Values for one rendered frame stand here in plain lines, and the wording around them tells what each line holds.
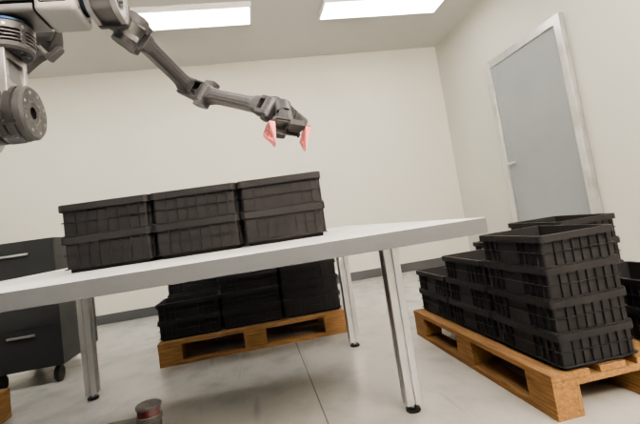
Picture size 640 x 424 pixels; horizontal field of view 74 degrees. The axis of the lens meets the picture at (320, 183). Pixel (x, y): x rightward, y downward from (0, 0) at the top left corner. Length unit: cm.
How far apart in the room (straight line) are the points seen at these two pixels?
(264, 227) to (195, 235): 24
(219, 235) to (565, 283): 119
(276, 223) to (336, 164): 370
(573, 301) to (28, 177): 513
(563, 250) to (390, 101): 411
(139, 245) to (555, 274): 140
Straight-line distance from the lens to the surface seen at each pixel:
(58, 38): 194
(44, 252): 323
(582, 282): 173
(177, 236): 155
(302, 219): 151
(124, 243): 160
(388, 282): 167
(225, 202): 153
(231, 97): 161
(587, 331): 175
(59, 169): 547
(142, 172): 520
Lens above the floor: 75
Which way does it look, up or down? 5 degrees up
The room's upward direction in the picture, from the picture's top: 8 degrees counter-clockwise
